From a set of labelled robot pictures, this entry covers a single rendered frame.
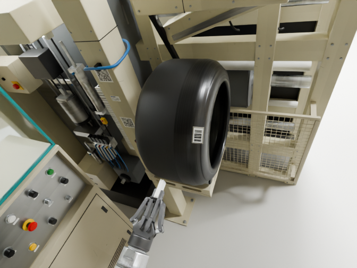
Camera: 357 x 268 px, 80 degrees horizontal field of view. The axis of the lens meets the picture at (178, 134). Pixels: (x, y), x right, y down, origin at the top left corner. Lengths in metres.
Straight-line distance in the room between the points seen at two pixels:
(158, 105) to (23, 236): 0.88
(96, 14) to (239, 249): 1.82
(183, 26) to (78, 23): 0.49
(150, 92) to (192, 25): 0.44
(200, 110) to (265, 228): 1.47
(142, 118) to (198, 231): 1.40
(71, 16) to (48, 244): 1.08
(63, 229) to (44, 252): 0.12
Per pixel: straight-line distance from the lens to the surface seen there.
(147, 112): 0.84
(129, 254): 0.76
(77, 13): 0.91
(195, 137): 0.77
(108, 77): 1.00
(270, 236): 2.05
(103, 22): 0.94
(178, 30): 1.19
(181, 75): 0.86
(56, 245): 1.39
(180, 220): 2.10
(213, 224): 2.05
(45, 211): 1.32
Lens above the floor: 1.93
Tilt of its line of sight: 46 degrees down
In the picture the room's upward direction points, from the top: 17 degrees counter-clockwise
